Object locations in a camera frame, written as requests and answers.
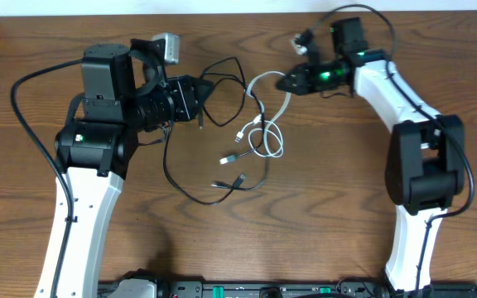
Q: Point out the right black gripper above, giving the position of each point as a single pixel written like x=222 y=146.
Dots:
x=300 y=79

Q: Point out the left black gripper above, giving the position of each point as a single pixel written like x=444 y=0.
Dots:
x=183 y=88

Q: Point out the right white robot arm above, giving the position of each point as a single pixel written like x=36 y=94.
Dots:
x=426 y=164

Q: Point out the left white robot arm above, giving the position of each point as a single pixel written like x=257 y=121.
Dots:
x=126 y=91

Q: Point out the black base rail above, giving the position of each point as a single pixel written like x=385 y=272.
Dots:
x=350 y=288

